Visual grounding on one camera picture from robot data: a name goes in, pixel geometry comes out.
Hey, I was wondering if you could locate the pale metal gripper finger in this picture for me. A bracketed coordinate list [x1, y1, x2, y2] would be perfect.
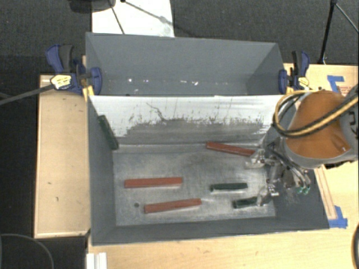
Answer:
[245, 149, 266, 169]
[256, 185, 280, 207]

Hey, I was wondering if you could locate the dark green flat block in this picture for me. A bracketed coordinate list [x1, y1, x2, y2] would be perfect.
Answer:
[96, 114, 119, 151]
[209, 182, 249, 193]
[232, 196, 259, 210]

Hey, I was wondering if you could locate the red-brown flat block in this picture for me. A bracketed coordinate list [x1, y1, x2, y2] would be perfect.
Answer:
[143, 197, 203, 215]
[123, 177, 184, 189]
[205, 141, 257, 157]

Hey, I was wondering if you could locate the grey metal bin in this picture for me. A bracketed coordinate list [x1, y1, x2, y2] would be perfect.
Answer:
[84, 31, 330, 247]

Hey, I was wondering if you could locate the pale wood flat board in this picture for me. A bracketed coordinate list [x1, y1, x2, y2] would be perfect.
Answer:
[33, 74, 92, 239]

